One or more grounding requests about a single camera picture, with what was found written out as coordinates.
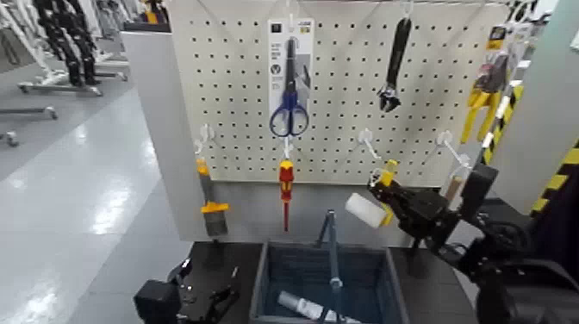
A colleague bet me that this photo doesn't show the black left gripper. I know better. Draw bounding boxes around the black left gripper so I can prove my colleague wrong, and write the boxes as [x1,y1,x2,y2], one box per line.
[166,257,241,324]

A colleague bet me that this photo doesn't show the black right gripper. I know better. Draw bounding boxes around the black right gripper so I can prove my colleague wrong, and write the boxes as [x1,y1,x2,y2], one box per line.
[367,178,460,242]

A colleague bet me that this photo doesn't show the yellow paint roller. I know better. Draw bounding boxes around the yellow paint roller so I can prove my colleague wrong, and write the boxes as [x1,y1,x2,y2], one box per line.
[344,159,400,230]

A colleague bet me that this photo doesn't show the grey blue plastic crate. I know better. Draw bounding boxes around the grey blue plastic crate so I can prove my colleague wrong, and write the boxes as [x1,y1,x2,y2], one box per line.
[249,240,411,324]

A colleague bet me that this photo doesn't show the white pegboard panel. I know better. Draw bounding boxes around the white pegboard panel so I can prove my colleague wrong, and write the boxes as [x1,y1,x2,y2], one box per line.
[168,0,510,188]

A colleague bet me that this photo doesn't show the orange grey paintbrush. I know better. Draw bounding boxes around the orange grey paintbrush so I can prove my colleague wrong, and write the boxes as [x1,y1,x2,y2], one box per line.
[196,158,231,238]

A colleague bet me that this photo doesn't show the white tube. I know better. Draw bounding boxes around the white tube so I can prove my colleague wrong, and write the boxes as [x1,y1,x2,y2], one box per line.
[277,290,359,324]

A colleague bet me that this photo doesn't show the red yellow screwdriver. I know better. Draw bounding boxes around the red yellow screwdriver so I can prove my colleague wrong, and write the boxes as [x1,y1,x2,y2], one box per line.
[278,159,296,234]

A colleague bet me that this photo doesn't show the yellow black striped strip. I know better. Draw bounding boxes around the yellow black striped strip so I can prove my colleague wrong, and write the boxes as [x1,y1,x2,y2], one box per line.
[481,84,526,165]

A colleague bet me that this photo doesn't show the black adjustable wrench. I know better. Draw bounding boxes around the black adjustable wrench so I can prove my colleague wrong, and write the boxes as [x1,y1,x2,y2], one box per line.
[376,17,413,114]

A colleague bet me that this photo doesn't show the yellow pliers in package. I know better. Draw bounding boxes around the yellow pliers in package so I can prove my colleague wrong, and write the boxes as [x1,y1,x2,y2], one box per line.
[459,26,522,146]

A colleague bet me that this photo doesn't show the grey stand backboard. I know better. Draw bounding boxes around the grey stand backboard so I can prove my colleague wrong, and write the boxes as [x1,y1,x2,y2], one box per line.
[121,30,436,249]

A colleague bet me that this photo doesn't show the blue scissors on card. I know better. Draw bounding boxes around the blue scissors on card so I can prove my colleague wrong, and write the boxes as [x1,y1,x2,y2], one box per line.
[267,17,315,138]

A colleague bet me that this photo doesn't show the grey panel with hazard tape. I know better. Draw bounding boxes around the grey panel with hazard tape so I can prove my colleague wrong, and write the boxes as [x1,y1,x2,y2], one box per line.
[488,0,579,216]

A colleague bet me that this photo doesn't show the yellow blue machine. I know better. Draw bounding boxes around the yellow blue machine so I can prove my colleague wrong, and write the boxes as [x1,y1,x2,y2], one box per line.
[139,0,171,27]

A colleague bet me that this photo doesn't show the black robot on stand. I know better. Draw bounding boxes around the black robot on stand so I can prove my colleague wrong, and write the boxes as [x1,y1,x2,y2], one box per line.
[32,0,103,88]

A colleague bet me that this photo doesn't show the white robot on stand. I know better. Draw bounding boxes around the white robot on stand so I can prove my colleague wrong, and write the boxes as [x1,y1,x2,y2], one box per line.
[0,0,62,87]

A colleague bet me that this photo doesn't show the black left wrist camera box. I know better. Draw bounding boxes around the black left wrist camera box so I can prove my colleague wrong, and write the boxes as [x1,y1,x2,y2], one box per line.
[134,278,183,324]

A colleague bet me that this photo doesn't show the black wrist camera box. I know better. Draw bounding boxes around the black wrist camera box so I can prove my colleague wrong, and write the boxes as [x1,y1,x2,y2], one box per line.
[460,163,500,220]
[134,278,183,324]

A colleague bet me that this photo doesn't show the green trowel wooden handle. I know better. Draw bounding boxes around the green trowel wooden handle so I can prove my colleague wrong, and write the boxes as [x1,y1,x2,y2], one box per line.
[444,175,464,203]

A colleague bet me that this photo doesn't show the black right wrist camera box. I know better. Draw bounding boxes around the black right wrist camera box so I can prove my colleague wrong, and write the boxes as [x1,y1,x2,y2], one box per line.
[460,163,500,220]

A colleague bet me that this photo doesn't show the grey wheeled base frame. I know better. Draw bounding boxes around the grey wheeled base frame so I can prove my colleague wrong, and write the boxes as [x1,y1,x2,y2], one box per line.
[16,80,104,98]

